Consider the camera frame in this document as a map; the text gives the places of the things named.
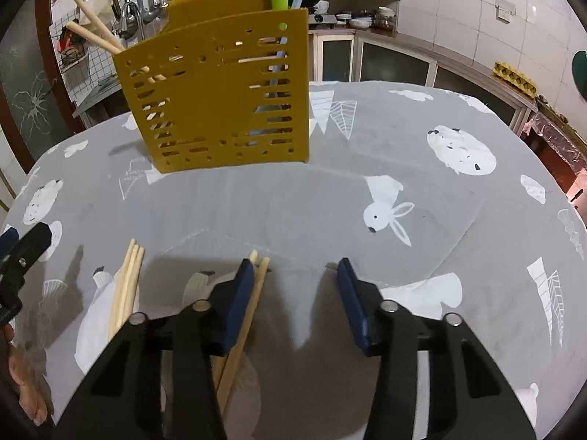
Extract yellow egg carton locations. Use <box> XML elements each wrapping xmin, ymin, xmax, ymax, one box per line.
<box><xmin>492</xmin><ymin>62</ymin><xmax>538</xmax><ymax>98</ymax></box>

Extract grey animal print tablecloth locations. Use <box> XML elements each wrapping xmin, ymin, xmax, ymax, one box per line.
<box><xmin>1</xmin><ymin>81</ymin><xmax>586</xmax><ymax>439</ymax></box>

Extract chopstick in holder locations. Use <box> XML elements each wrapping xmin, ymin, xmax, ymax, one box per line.
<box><xmin>74</xmin><ymin>0</ymin><xmax>124</xmax><ymax>51</ymax></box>
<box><xmin>66</xmin><ymin>21</ymin><xmax>121</xmax><ymax>55</ymax></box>

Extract white wall socket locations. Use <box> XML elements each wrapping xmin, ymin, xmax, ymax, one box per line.
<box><xmin>495</xmin><ymin>0</ymin><xmax>516</xmax><ymax>24</ymax></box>

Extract wooden chopstick on table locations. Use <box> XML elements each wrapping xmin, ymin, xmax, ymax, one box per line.
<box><xmin>119</xmin><ymin>246</ymin><xmax>145</xmax><ymax>324</ymax></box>
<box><xmin>112</xmin><ymin>239</ymin><xmax>139</xmax><ymax>333</ymax></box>
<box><xmin>107</xmin><ymin>238</ymin><xmax>135</xmax><ymax>341</ymax></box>

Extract kitchen counter cabinets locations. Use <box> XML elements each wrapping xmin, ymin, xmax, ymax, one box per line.
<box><xmin>309</xmin><ymin>28</ymin><xmax>537</xmax><ymax>134</ymax></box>

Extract dark framed glass door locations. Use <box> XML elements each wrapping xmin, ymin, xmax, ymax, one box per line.
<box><xmin>1</xmin><ymin>0</ymin><xmax>85</xmax><ymax>173</ymax></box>

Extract person's hand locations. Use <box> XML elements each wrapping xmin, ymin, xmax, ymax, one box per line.
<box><xmin>2</xmin><ymin>324</ymin><xmax>48</xmax><ymax>426</ymax></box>

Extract pale chopstick spoon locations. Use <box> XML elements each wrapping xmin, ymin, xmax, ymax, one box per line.
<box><xmin>216</xmin><ymin>254</ymin><xmax>270</xmax><ymax>416</ymax></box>
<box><xmin>212</xmin><ymin>249</ymin><xmax>258</xmax><ymax>388</ymax></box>

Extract yellow perforated utensil holder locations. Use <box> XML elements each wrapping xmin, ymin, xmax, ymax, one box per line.
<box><xmin>113</xmin><ymin>0</ymin><xmax>309</xmax><ymax>173</ymax></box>

